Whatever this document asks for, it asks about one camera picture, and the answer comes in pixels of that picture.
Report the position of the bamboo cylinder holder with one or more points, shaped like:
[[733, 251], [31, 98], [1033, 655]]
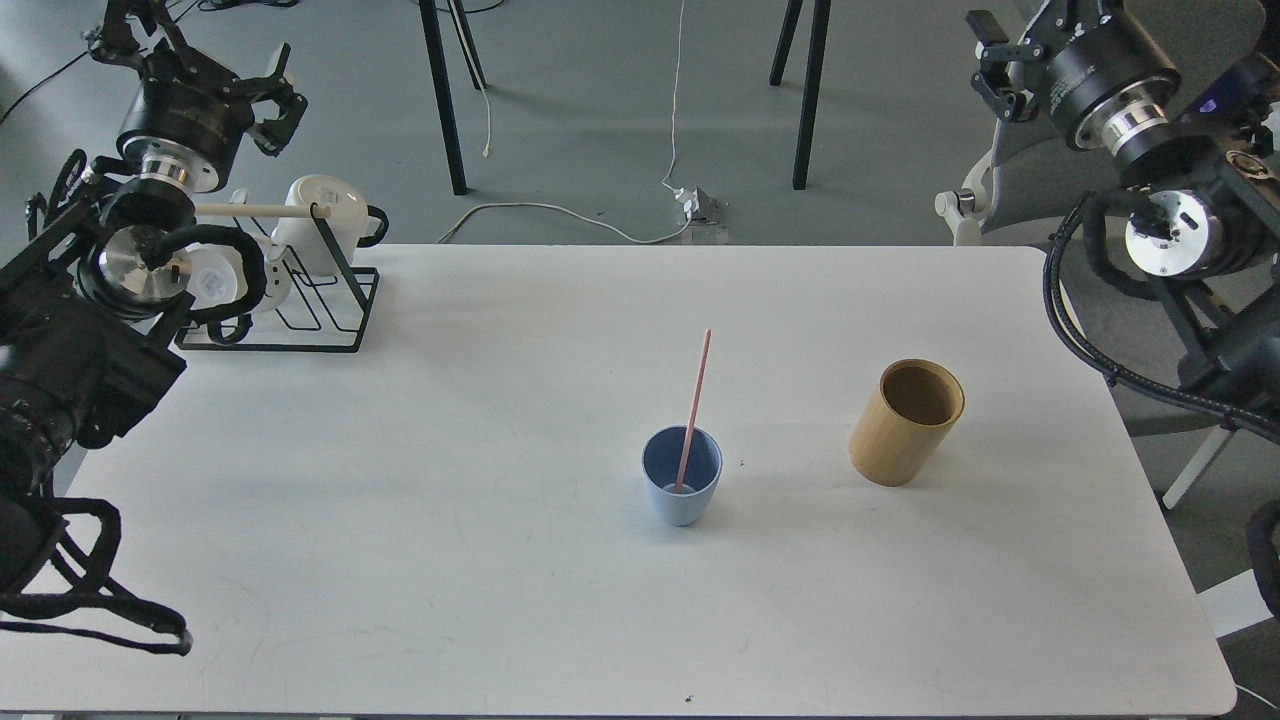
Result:
[[914, 406]]

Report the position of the blue plastic cup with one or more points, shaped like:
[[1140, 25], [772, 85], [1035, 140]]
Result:
[[659, 463]]

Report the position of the black wire mug rack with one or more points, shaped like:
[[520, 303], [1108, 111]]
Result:
[[319, 317]]

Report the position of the white mug rear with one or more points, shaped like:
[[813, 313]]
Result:
[[335, 220]]

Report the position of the white mug front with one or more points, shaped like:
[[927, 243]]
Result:
[[218, 278]]

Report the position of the white power plug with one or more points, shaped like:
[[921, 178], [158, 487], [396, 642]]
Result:
[[697, 206]]

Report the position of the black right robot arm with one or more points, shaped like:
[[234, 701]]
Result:
[[1191, 197]]

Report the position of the black table leg left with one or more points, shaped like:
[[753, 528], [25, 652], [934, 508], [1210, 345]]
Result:
[[441, 83]]

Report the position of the grey office chair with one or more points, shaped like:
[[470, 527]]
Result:
[[1029, 175]]

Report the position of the pink chopstick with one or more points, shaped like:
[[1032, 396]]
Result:
[[693, 410]]

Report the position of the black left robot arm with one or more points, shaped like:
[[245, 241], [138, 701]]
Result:
[[93, 303]]

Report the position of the black table leg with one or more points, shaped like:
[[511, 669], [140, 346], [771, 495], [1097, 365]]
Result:
[[814, 65], [441, 83]]

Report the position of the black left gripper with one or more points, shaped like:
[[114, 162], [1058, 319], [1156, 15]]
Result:
[[189, 104]]

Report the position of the black table leg right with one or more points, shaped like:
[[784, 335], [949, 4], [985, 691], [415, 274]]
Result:
[[814, 65]]

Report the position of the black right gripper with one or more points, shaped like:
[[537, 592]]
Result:
[[1081, 62]]

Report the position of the white mug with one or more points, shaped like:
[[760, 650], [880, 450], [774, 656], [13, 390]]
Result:
[[335, 220], [218, 278]]

